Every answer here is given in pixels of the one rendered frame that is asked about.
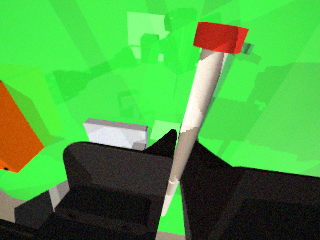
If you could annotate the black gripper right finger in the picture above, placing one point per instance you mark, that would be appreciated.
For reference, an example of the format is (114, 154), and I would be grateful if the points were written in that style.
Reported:
(212, 191)

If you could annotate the white tapered pin with red head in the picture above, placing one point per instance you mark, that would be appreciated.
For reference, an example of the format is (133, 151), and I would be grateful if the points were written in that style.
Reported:
(216, 40)

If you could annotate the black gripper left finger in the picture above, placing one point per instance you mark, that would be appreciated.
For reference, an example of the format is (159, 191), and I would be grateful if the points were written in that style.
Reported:
(143, 173)

